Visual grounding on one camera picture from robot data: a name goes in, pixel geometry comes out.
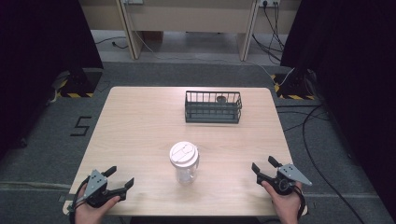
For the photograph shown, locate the black wire basket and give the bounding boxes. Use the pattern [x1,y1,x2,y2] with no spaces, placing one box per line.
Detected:
[184,90,243,124]

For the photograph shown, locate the white wall socket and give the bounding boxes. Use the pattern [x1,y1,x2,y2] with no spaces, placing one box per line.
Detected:
[259,0,282,8]

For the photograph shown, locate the bundle of black cables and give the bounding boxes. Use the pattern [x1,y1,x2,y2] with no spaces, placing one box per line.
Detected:
[251,1,287,64]

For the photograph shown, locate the beige wooden desk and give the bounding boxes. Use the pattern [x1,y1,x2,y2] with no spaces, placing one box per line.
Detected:
[78,0,302,62]

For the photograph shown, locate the stand base with hazard tape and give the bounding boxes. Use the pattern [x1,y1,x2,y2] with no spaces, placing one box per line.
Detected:
[270,68,318,101]
[50,68,105,99]

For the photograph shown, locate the black floor cable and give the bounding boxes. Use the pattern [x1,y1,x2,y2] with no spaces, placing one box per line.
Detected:
[94,36,129,50]
[275,104,366,224]

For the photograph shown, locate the clear cup with white lid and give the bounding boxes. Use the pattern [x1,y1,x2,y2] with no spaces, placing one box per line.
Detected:
[169,141,200,185]

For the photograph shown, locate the person's left hand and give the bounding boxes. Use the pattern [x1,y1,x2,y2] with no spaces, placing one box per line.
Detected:
[74,195,121,224]

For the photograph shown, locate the person's right hand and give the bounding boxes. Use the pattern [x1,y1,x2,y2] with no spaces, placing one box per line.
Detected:
[261,180,304,224]

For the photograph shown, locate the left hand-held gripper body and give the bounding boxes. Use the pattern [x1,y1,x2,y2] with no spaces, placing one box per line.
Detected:
[83,169,127,209]

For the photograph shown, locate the black wrist strap cable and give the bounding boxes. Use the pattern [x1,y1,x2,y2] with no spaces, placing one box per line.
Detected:
[68,176,92,224]
[292,186,308,220]

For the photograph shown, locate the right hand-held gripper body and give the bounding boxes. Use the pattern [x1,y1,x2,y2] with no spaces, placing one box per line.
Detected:
[256,163,313,196]

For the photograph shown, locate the black curtain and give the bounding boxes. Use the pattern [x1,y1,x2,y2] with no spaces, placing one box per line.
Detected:
[279,0,396,216]
[0,0,105,158]

